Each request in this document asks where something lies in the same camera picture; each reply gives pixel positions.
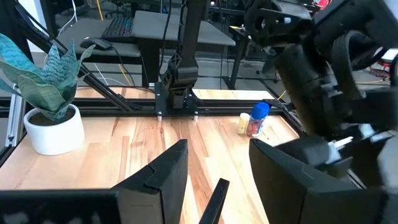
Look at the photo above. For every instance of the black keyboard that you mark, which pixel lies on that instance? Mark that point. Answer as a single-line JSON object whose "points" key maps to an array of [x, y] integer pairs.
{"points": [[118, 28]]}

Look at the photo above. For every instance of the black computer mouse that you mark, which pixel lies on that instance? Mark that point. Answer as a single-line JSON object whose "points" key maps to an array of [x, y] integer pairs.
{"points": [[94, 43]]}

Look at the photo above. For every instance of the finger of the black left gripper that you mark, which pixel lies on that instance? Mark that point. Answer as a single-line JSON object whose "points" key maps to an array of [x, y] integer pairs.
{"points": [[314, 151]]}

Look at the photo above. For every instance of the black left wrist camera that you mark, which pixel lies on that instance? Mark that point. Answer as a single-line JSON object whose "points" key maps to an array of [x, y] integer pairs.
{"points": [[357, 18]]}

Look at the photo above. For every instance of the black aluminium table frame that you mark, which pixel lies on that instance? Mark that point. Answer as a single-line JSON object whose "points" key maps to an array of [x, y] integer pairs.
{"points": [[217, 109]]}

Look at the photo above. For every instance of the blue-capped clear bottle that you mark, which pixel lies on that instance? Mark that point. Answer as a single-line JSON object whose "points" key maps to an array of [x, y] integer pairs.
{"points": [[259, 110]]}

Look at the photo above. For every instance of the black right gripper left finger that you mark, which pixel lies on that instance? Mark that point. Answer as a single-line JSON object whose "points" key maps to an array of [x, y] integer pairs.
{"points": [[155, 199]]}

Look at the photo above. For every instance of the aluminium extrusion bar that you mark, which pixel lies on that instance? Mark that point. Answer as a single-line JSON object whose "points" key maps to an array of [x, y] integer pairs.
{"points": [[14, 118]]}

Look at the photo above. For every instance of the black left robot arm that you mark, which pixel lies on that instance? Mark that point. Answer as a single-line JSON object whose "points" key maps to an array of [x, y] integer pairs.
{"points": [[183, 71]]}

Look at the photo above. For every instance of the green snake plant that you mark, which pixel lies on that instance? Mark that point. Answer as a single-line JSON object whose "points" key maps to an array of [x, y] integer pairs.
{"points": [[40, 90]]}

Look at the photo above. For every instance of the white plant pot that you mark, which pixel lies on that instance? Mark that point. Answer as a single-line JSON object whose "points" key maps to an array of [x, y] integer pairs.
{"points": [[56, 137]]}

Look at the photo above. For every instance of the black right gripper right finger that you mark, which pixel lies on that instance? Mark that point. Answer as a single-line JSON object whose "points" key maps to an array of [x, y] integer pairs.
{"points": [[295, 205]]}

